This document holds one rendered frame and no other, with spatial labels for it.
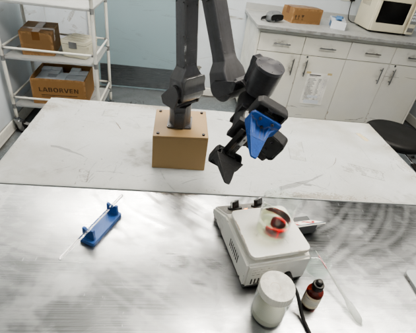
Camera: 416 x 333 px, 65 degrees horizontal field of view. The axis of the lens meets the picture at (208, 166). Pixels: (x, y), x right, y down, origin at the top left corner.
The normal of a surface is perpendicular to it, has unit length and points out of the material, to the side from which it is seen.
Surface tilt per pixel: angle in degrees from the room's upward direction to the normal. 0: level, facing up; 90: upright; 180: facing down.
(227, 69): 57
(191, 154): 90
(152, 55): 90
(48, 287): 0
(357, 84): 90
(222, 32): 67
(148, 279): 0
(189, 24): 87
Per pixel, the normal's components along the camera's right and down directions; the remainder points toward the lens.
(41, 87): 0.10, 0.60
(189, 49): 0.69, 0.44
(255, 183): 0.12, -0.81
